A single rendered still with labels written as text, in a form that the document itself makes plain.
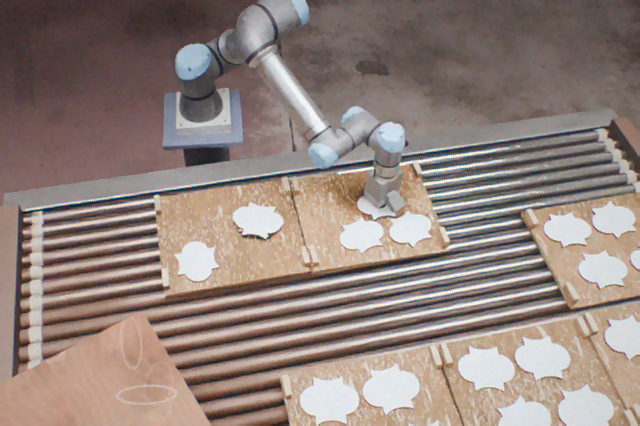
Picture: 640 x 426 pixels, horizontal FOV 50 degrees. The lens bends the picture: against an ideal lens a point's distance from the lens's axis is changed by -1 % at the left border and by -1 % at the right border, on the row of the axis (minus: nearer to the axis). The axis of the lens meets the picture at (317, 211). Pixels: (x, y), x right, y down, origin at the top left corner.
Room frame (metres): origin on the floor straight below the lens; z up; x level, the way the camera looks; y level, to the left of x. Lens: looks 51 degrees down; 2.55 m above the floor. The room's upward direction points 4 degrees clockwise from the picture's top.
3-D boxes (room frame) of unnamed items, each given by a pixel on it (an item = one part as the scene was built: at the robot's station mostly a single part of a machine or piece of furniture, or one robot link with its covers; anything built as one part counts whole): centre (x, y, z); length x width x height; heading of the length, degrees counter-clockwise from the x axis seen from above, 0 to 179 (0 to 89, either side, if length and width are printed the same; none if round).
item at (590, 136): (1.49, -0.06, 0.90); 1.95 x 0.05 x 0.05; 106
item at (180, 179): (1.56, -0.04, 0.89); 2.08 x 0.08 x 0.06; 106
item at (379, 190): (1.32, -0.20, 1.05); 0.12 x 0.09 x 0.16; 42
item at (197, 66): (1.75, 0.43, 1.08); 0.13 x 0.12 x 0.14; 137
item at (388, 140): (1.34, -0.18, 1.20); 0.09 x 0.08 x 0.11; 47
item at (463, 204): (1.30, -0.12, 0.90); 1.95 x 0.05 x 0.05; 106
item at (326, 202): (1.31, -0.15, 0.93); 0.41 x 0.35 x 0.02; 105
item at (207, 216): (1.20, 0.25, 0.93); 0.41 x 0.35 x 0.02; 106
